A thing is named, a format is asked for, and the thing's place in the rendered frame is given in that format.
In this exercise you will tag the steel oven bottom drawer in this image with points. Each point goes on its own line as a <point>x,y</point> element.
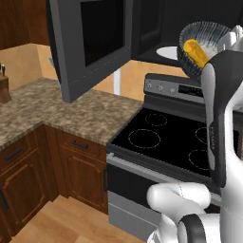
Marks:
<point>129,215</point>

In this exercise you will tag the brown wooden knife block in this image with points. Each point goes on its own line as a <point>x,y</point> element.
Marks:
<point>3,90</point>

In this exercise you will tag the dark grey microwave door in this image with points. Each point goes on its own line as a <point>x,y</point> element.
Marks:
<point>68,47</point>

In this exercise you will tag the dark ribbed bowl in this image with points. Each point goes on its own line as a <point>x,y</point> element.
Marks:
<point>202,31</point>

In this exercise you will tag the brown wooden cupboard door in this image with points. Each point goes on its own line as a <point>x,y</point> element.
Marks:
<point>22,193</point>
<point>84,180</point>

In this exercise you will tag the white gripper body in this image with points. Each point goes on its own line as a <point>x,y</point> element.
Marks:
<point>233,37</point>

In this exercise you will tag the white microwave turntable plate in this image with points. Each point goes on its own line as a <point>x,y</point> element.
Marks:
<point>169,52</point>

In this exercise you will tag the white upright bar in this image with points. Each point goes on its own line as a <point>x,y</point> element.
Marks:
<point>116,81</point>

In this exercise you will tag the black microwave oven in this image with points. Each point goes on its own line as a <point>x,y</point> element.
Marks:
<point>186,15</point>

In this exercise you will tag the small teal object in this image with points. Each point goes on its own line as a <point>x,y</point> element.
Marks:
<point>52,62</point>

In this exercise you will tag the black and steel stove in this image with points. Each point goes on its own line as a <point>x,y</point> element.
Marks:
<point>164,139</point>

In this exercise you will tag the black oven door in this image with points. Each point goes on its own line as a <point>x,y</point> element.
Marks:
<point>129,180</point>

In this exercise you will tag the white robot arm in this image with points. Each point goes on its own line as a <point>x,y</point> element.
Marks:
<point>230,202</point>

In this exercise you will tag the yellow corn cob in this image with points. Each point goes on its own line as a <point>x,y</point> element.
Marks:
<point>195,52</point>

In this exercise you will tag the brown wooden wall cupboard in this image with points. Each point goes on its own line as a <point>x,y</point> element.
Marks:
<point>22,22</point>

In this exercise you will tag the brown wooden drawer front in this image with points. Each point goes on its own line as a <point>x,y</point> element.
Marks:
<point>15,153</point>
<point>83,144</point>

